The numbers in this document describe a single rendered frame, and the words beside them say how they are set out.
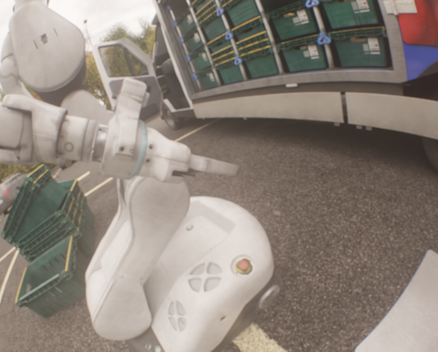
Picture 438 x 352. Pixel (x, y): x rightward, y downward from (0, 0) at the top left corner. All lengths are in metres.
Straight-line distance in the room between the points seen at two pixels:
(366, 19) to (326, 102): 0.65
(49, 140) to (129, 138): 0.10
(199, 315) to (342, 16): 1.60
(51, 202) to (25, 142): 1.26
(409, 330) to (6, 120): 1.07
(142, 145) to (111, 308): 0.46
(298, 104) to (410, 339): 1.49
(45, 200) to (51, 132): 1.29
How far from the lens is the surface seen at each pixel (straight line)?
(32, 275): 1.87
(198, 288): 0.51
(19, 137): 0.27
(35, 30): 0.48
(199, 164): 0.29
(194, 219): 0.79
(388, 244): 1.01
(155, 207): 0.45
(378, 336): 0.82
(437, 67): 1.22
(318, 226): 1.03
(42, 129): 0.25
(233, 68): 2.12
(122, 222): 0.65
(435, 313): 0.95
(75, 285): 1.35
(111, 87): 3.45
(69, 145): 0.26
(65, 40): 0.45
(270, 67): 1.79
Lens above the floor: 0.77
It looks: 28 degrees down
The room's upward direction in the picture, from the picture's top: 21 degrees counter-clockwise
